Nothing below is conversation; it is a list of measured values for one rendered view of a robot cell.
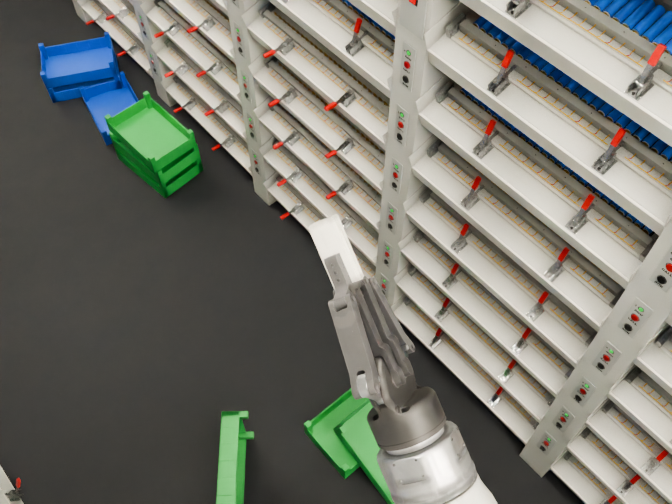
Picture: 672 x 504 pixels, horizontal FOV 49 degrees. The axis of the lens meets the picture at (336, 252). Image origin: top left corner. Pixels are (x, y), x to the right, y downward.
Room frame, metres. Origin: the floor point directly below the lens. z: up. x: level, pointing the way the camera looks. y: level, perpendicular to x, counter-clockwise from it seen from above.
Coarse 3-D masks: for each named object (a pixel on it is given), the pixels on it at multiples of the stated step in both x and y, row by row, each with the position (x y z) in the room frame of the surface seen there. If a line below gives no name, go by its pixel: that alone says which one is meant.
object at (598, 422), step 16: (608, 400) 0.74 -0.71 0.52; (592, 416) 0.70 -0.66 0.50; (608, 432) 0.66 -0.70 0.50; (624, 432) 0.66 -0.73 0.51; (640, 432) 0.65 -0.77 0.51; (624, 448) 0.62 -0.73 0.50; (640, 448) 0.62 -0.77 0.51; (656, 448) 0.61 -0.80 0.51; (640, 464) 0.58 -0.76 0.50; (656, 480) 0.54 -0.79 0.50
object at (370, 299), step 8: (368, 280) 0.39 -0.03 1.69; (368, 288) 0.38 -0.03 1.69; (368, 296) 0.37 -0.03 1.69; (368, 304) 0.37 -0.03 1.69; (376, 304) 0.37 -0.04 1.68; (376, 312) 0.36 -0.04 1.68; (376, 320) 0.35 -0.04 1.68; (384, 320) 0.36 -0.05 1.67; (384, 328) 0.35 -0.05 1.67; (384, 336) 0.34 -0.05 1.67; (392, 336) 0.34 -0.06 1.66; (392, 344) 0.33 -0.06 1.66; (400, 352) 0.33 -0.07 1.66; (400, 360) 0.32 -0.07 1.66; (408, 360) 0.32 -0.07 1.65; (408, 368) 0.31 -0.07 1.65
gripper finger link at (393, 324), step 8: (376, 288) 0.39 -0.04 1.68; (376, 296) 0.38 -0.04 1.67; (384, 296) 0.39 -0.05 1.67; (384, 304) 0.38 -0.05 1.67; (384, 312) 0.37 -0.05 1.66; (392, 312) 0.38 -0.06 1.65; (392, 320) 0.37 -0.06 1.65; (392, 328) 0.36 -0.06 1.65; (400, 328) 0.36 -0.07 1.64; (400, 336) 0.36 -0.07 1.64; (400, 344) 0.35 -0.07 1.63; (408, 344) 0.35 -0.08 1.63; (408, 352) 0.35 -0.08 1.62
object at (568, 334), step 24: (432, 192) 1.25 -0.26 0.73; (408, 216) 1.22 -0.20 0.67; (432, 216) 1.20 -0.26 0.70; (456, 216) 1.17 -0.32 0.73; (432, 240) 1.16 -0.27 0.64; (456, 240) 1.11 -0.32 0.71; (480, 240) 1.11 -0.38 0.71; (480, 264) 1.05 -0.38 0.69; (504, 264) 1.04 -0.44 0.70; (504, 288) 0.97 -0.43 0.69; (528, 288) 0.97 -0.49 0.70; (528, 312) 0.89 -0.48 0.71; (552, 312) 0.90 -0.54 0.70; (552, 336) 0.84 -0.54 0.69; (576, 336) 0.83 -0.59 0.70; (576, 360) 0.77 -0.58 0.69
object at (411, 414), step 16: (384, 368) 0.30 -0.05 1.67; (384, 384) 0.29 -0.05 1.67; (416, 384) 0.31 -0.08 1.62; (384, 400) 0.27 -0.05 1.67; (400, 400) 0.28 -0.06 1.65; (416, 400) 0.28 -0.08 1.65; (432, 400) 0.28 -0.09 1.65; (368, 416) 0.27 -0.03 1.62; (384, 416) 0.26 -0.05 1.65; (400, 416) 0.26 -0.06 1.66; (416, 416) 0.26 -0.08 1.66; (432, 416) 0.26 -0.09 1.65; (384, 432) 0.25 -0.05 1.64; (400, 432) 0.25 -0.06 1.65; (416, 432) 0.25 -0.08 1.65; (432, 432) 0.25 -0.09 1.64; (384, 448) 0.24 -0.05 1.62; (400, 448) 0.24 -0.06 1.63
